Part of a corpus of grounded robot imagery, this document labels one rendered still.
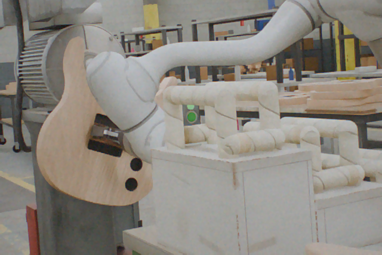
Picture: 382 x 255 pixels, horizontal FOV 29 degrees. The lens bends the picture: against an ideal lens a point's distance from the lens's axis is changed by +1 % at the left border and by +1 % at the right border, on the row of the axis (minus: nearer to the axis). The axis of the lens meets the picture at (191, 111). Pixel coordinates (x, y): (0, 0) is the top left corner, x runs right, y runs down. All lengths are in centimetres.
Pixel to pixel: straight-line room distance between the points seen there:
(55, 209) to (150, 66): 83
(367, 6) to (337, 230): 61
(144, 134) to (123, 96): 10
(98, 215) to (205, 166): 125
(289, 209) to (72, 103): 94
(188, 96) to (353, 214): 33
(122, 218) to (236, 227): 137
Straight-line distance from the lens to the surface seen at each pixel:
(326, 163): 142
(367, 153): 146
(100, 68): 158
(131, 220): 244
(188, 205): 120
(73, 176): 194
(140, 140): 161
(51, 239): 237
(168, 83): 205
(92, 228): 236
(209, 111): 129
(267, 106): 115
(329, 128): 128
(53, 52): 213
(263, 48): 174
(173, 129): 125
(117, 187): 199
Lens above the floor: 126
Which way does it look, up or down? 4 degrees down
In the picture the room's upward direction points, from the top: 4 degrees counter-clockwise
